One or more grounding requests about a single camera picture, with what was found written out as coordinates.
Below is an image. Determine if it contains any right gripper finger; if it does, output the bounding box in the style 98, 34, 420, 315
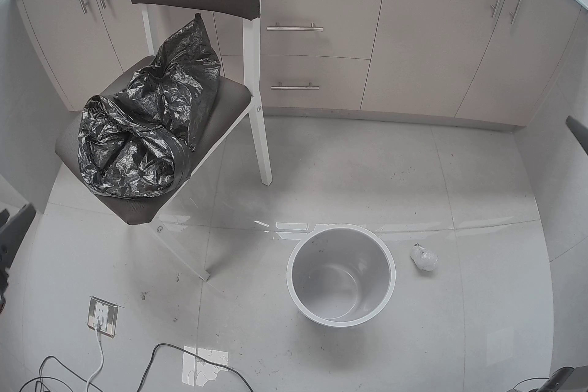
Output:
565, 115, 588, 142

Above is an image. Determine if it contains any black plastic bag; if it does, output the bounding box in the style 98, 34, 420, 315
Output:
77, 13, 222, 200

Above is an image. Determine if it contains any white trash bin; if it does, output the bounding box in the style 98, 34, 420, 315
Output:
286, 223, 397, 329

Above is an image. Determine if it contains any black cable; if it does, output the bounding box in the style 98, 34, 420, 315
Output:
17, 355, 94, 392
146, 343, 252, 392
509, 375, 552, 392

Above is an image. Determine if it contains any white cable with plug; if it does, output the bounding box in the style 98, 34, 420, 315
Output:
85, 320, 109, 392

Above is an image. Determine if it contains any beige cabinet with metal handles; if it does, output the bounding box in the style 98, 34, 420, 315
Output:
9, 0, 588, 134

